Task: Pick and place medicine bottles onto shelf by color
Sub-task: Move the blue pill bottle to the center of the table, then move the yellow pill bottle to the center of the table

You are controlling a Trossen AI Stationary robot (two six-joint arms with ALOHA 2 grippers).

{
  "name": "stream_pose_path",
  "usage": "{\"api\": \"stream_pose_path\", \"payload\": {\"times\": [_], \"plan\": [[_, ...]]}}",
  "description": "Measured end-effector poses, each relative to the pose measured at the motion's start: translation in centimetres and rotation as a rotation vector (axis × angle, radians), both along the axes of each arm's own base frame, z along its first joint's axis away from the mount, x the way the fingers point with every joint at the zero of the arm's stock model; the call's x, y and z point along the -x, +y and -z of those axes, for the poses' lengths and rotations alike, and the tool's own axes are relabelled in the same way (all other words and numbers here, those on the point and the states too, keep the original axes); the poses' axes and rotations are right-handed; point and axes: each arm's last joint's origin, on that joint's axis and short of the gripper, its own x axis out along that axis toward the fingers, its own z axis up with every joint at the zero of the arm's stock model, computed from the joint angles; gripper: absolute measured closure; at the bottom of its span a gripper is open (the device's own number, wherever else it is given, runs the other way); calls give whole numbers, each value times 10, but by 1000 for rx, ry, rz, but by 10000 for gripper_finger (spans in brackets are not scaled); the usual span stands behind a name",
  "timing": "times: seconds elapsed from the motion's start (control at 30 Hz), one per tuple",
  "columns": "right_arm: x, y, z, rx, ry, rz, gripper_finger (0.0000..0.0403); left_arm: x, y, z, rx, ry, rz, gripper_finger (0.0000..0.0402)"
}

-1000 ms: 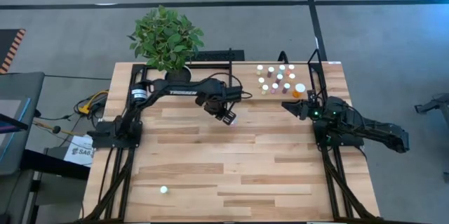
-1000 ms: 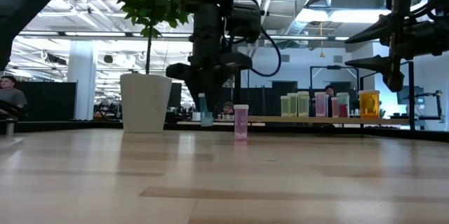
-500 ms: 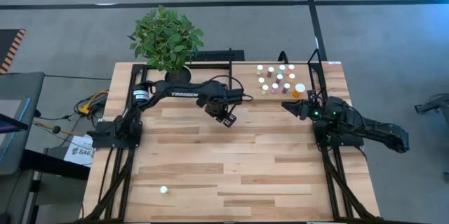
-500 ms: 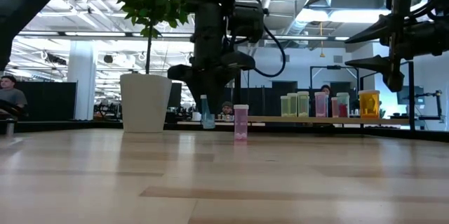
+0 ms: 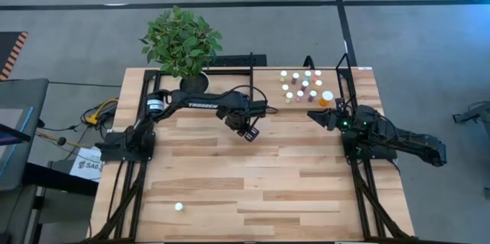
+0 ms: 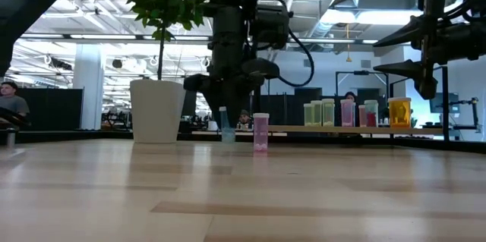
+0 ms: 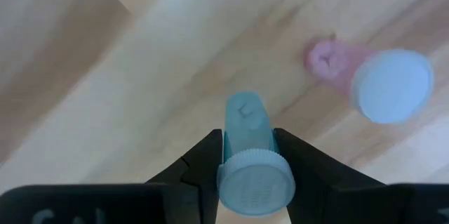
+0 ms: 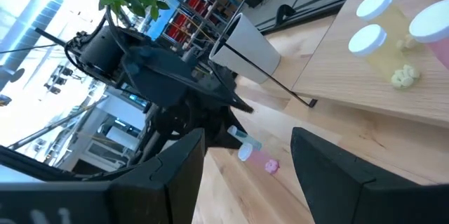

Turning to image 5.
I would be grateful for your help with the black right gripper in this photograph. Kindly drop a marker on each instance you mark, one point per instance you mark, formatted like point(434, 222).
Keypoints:
point(340, 119)

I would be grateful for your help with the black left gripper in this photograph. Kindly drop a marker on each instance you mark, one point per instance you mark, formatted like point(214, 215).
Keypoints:
point(235, 119)

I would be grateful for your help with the large orange medicine bottle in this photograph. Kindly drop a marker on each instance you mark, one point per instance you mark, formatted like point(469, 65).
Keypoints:
point(327, 96)

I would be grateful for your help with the blue bottle with red pills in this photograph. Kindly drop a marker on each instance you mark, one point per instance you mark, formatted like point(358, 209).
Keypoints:
point(305, 83)
point(313, 93)

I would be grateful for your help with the teal medicine bottle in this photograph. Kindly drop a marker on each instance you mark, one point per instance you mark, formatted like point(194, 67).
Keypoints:
point(308, 73)

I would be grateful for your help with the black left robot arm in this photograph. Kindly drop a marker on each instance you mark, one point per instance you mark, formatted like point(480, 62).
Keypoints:
point(203, 104)

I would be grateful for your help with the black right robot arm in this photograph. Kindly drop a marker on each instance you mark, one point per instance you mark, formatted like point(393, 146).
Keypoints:
point(402, 138)

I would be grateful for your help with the small orange medicine bottle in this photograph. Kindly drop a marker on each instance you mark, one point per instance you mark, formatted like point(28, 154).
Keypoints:
point(318, 82)
point(317, 72)

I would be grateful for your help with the white plant pot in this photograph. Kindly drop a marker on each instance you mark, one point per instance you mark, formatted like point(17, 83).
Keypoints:
point(195, 85)

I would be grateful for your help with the black perforated panel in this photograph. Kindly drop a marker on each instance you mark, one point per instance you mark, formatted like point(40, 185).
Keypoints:
point(237, 60)

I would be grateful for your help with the green leafy plant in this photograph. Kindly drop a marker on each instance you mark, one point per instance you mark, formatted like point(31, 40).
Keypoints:
point(180, 41)

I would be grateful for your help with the white paper sheet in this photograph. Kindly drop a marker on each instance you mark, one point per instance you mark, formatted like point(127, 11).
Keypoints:
point(88, 165)

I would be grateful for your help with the gray cart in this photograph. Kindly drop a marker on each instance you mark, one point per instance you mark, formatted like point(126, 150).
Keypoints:
point(23, 91)

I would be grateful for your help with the dark flat screen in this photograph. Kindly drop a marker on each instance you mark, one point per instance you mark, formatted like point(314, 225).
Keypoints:
point(11, 152)

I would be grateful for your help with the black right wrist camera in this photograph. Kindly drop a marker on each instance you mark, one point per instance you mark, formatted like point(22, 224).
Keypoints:
point(340, 104)

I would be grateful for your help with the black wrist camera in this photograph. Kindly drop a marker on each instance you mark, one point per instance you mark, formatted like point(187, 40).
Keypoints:
point(252, 134)
point(340, 104)

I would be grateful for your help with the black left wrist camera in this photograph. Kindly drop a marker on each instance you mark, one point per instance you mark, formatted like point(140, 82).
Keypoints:
point(252, 134)

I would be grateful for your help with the wooden shelf with black frame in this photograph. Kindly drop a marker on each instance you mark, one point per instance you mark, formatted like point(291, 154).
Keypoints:
point(268, 81)

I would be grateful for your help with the black arched bracket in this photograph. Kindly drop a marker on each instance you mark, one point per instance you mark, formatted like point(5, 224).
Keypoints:
point(309, 57)

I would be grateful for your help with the black aluminium table frame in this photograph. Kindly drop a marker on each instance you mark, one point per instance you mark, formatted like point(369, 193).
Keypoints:
point(145, 87)

